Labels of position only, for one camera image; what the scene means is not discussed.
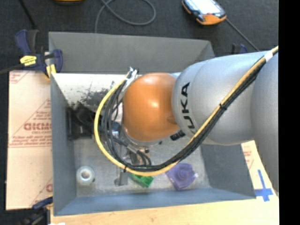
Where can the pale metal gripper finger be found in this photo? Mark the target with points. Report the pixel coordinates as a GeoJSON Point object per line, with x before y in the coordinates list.
{"type": "Point", "coordinates": [122, 177]}

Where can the clear tape roll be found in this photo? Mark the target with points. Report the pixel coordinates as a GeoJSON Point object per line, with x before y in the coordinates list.
{"type": "Point", "coordinates": [82, 180]}

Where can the purple round plastic toy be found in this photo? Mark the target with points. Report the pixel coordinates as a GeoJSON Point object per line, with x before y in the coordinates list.
{"type": "Point", "coordinates": [181, 176]}

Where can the black plastic object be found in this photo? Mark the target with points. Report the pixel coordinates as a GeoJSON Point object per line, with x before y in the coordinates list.
{"type": "Point", "coordinates": [78, 123]}

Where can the brown cardboard board red print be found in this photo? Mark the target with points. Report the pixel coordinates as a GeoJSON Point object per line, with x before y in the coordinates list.
{"type": "Point", "coordinates": [28, 149]}

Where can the grey metal bin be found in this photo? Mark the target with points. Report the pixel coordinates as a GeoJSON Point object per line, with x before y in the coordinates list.
{"type": "Point", "coordinates": [98, 53]}

